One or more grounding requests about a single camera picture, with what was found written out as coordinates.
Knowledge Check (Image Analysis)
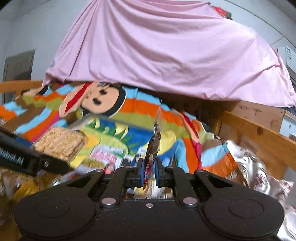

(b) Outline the clear dark snack packet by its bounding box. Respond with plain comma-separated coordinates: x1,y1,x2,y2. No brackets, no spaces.
144,100,162,199

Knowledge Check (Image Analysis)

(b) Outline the gold foil packet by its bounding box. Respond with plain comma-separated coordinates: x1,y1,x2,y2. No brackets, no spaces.
1,167,62,202

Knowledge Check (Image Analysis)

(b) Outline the puffed rice cake packet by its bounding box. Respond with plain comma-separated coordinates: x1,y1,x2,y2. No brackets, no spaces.
33,126,88,164

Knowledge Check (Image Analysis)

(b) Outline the green pickle snack packet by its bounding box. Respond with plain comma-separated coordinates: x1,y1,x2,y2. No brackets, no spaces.
76,145,125,174

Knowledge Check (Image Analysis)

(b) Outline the grey tray with drawing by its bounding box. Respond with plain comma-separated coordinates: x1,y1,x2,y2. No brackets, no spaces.
67,113,186,200

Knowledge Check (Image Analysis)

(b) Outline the colourful monkey bedspread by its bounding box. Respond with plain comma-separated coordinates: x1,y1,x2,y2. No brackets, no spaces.
1,84,237,177

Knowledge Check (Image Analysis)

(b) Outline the silver floral quilt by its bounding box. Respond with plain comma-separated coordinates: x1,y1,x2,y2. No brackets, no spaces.
226,140,295,240

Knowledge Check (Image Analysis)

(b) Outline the pink sheet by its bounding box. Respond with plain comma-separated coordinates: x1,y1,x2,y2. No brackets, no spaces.
44,1,295,108

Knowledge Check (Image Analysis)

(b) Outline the white air conditioner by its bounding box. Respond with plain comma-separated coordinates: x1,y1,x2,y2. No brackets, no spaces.
277,46,296,79

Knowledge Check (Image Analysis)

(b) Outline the wooden bed frame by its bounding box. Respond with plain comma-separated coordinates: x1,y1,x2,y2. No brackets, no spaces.
1,80,295,178

